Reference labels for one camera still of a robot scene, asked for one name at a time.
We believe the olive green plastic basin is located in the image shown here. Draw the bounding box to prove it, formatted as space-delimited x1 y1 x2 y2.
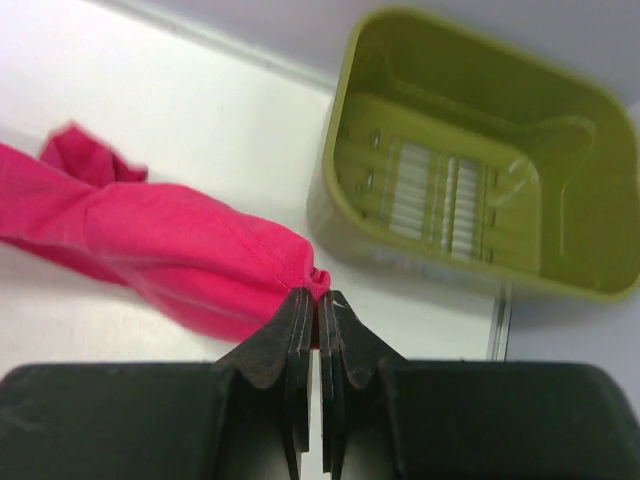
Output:
307 7 639 302

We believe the pink t shirt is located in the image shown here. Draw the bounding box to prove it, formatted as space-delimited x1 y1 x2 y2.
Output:
1 124 331 341

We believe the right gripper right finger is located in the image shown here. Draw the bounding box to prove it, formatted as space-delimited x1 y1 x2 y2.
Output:
317 290 404 475

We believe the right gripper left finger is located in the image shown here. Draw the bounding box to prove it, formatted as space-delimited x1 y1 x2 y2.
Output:
216 288 313 475

